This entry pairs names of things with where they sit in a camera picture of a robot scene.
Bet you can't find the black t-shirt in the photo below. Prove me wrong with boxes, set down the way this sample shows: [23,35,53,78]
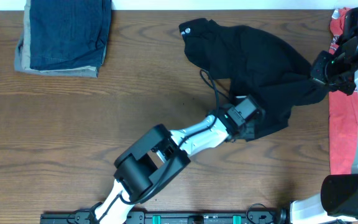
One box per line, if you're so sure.
[178,18,328,138]

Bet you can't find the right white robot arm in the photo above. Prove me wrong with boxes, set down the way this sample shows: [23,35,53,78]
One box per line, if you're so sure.
[285,7,358,223]

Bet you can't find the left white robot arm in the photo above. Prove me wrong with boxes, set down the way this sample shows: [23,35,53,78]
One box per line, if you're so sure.
[92,105,264,223]

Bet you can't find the red soccer t-shirt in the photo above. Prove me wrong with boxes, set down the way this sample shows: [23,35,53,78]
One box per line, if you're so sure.
[328,7,358,175]

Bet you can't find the folded khaki pants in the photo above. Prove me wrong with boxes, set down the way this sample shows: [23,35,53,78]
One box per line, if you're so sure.
[14,0,99,78]

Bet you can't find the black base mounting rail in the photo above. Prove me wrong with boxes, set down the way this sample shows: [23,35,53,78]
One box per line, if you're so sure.
[40,204,290,224]

